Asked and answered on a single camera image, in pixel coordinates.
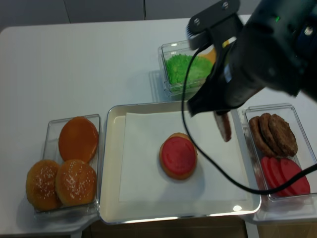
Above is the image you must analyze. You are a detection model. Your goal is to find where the red tomato slice front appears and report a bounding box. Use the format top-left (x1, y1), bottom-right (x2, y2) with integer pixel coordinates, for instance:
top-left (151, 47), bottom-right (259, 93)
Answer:
top-left (280, 158), bottom-right (311, 195)

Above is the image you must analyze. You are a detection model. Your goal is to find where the brown meat patty front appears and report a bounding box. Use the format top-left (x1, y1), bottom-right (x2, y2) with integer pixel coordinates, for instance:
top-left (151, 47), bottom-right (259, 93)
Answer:
top-left (268, 114), bottom-right (298, 156)

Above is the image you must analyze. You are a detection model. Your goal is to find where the green lettuce piece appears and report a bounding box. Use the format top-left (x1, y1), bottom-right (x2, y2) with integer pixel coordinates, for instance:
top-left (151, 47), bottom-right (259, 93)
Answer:
top-left (166, 54), bottom-right (213, 85)

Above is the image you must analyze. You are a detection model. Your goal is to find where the black cable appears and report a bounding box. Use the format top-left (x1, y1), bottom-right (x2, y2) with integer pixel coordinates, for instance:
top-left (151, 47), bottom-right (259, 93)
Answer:
top-left (180, 46), bottom-right (317, 195)

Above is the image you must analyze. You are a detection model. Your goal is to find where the right sesame bun top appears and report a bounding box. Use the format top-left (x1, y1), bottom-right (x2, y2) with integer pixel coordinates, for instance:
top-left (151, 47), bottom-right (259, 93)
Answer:
top-left (55, 160), bottom-right (97, 207)

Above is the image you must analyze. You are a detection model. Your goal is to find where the red tomato slice middle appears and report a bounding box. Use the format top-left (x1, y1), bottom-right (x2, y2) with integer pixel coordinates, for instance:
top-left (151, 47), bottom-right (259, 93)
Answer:
top-left (268, 157), bottom-right (294, 197)

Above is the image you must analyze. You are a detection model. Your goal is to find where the white metal tray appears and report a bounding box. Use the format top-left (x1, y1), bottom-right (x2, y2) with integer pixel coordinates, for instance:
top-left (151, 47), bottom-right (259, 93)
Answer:
top-left (100, 102), bottom-right (261, 224)

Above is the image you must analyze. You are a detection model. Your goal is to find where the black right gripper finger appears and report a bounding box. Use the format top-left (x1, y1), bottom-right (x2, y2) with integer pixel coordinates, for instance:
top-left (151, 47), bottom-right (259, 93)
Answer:
top-left (187, 79), bottom-right (232, 117)

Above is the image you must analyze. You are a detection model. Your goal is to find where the bottom bun on tray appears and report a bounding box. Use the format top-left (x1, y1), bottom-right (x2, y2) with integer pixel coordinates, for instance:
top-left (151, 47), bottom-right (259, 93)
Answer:
top-left (159, 132), bottom-right (198, 181)

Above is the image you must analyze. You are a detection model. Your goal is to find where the orange cheese slice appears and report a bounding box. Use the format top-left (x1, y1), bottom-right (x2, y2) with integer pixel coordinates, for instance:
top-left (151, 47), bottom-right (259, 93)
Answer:
top-left (199, 48), bottom-right (216, 64)

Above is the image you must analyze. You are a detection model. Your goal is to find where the clear bun container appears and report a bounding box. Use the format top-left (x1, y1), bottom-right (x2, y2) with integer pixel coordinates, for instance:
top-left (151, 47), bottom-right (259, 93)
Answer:
top-left (34, 114), bottom-right (104, 221)

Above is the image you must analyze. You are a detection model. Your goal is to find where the sesame bun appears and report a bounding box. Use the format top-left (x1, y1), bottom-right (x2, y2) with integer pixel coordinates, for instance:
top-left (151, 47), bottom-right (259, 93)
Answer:
top-left (55, 160), bottom-right (97, 207)
top-left (26, 160), bottom-right (62, 211)

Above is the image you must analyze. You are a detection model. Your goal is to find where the clear patty tomato container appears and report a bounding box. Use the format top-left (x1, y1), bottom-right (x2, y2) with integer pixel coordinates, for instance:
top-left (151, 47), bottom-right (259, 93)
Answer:
top-left (240, 103), bottom-right (317, 223)

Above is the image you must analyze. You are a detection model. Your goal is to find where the red tomato slice on bun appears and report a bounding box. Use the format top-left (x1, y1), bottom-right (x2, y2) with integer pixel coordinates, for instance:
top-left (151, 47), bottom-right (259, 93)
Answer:
top-left (161, 135), bottom-right (197, 176)

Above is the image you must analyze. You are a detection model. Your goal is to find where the brown meat patty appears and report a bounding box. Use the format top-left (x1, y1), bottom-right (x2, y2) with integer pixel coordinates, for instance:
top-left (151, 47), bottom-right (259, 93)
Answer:
top-left (249, 116), bottom-right (275, 157)
top-left (213, 112), bottom-right (231, 142)
top-left (268, 114), bottom-right (298, 156)
top-left (259, 113), bottom-right (285, 156)

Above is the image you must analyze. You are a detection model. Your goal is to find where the yellow cheese slice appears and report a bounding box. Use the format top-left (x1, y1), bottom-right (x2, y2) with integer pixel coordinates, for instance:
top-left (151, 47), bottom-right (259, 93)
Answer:
top-left (222, 40), bottom-right (230, 48)

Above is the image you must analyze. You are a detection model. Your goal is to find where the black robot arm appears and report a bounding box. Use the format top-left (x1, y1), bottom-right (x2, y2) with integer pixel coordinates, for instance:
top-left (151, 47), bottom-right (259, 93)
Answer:
top-left (186, 0), bottom-right (317, 116)

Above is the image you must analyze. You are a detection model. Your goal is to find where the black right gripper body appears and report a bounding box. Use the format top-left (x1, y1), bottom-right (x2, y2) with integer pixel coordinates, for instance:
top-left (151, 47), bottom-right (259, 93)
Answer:
top-left (213, 9), bottom-right (306, 109)

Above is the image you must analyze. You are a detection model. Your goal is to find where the left sesame bun top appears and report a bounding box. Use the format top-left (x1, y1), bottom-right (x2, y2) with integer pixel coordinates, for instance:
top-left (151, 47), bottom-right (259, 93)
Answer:
top-left (26, 160), bottom-right (62, 211)

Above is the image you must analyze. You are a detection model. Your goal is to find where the smooth orange bun bottom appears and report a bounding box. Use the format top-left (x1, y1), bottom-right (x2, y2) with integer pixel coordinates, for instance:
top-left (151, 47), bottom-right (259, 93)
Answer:
top-left (58, 117), bottom-right (99, 163)

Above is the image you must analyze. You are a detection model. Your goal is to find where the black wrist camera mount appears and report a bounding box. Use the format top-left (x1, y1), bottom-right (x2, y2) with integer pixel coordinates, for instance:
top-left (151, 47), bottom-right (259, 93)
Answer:
top-left (186, 0), bottom-right (243, 50)

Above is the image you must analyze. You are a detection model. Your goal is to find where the clear lettuce cheese container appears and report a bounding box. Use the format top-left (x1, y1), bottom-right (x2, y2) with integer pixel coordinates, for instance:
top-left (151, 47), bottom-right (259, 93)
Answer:
top-left (158, 41), bottom-right (213, 101)

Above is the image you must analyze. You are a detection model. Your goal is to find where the red tomato slice left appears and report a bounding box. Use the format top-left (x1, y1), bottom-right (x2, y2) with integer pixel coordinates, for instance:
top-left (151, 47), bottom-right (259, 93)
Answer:
top-left (261, 156), bottom-right (274, 189)

